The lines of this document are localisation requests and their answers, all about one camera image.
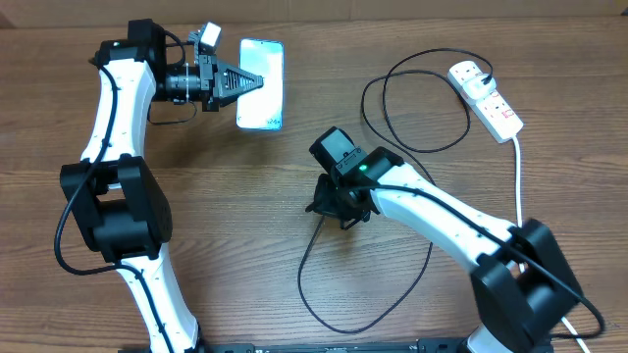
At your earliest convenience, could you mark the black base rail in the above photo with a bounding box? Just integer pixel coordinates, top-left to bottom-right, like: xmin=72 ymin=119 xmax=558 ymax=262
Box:
xmin=117 ymin=336 xmax=472 ymax=353

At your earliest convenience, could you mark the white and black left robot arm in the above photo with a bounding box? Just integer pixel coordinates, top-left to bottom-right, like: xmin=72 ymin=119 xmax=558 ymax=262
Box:
xmin=57 ymin=19 xmax=264 ymax=352

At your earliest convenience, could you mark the white charger plug adapter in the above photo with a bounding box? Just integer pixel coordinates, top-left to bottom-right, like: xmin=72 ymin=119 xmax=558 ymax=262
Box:
xmin=462 ymin=74 xmax=497 ymax=102

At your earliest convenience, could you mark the white power strip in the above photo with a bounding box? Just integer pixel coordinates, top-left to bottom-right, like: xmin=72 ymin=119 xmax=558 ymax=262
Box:
xmin=447 ymin=61 xmax=524 ymax=143

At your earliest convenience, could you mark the Samsung Galaxy smartphone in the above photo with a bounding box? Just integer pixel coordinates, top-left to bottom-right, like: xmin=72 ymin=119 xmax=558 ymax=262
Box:
xmin=236 ymin=38 xmax=285 ymax=130

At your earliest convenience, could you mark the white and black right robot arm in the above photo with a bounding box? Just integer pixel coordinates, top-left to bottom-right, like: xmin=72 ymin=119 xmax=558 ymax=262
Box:
xmin=307 ymin=126 xmax=582 ymax=352

